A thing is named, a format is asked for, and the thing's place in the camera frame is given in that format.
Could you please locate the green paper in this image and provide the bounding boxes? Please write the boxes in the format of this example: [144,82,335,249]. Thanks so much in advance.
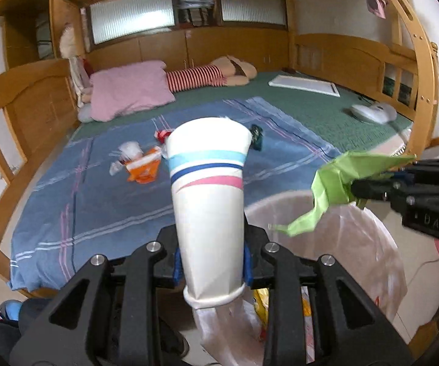
[288,152,416,236]

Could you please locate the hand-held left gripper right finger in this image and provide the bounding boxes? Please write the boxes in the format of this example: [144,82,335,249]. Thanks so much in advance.
[243,217,415,366]

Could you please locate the green bed mat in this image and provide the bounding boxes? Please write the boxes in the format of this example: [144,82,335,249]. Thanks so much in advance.
[67,69,413,153]

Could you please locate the white plastic wrapper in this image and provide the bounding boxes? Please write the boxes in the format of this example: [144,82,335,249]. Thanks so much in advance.
[109,142,143,177]

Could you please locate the white flat board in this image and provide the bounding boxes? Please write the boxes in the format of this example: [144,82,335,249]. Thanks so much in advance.
[268,74,341,98]

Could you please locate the red and white wrapper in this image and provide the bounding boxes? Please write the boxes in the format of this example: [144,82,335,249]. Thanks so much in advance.
[154,129,173,146]

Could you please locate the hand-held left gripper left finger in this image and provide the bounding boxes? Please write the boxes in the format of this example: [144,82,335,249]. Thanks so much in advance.
[11,226,185,366]

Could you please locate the white fluffy item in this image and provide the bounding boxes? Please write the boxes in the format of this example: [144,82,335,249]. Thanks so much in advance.
[58,23,79,60]

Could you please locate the shelf clutter of books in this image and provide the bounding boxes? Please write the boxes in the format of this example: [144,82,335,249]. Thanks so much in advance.
[177,0,217,28]

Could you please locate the frosted glass window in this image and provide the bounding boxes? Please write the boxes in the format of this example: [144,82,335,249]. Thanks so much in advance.
[219,0,286,27]
[90,0,175,45]

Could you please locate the striped plush doll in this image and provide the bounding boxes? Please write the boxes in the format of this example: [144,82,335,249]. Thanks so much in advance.
[166,56,258,92]

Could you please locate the dark green wrapper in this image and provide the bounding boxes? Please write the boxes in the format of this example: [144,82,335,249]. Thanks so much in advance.
[250,124,265,150]

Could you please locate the wooden bunk ladder rail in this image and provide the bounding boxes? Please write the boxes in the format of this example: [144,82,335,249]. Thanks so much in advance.
[372,0,439,158]

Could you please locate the striped white paper cup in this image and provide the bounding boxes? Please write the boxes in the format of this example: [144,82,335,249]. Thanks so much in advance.
[165,117,253,307]

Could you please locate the white cloth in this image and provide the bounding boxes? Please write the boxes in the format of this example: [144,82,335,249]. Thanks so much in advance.
[69,56,92,103]

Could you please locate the blue plaid blanket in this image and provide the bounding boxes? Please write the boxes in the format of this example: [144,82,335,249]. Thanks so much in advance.
[8,96,342,292]

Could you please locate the pink pillow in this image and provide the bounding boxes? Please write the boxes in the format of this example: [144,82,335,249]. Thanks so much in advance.
[90,60,176,122]

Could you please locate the orange snack wrapper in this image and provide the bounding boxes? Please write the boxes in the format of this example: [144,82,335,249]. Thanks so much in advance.
[127,148,163,184]

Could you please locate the wooden bed frame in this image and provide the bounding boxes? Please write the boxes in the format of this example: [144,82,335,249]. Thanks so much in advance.
[0,0,439,302]

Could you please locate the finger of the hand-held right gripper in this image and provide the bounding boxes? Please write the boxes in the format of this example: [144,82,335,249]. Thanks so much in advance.
[385,159,439,184]
[351,178,396,208]

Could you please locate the yellow wrapper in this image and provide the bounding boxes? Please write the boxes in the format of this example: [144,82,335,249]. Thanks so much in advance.
[253,288,270,334]

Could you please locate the white handheld appliance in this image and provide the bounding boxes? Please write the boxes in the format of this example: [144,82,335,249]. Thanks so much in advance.
[350,102,397,125]

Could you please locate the pale grey pillow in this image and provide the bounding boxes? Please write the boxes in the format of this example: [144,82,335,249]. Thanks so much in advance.
[77,105,95,123]

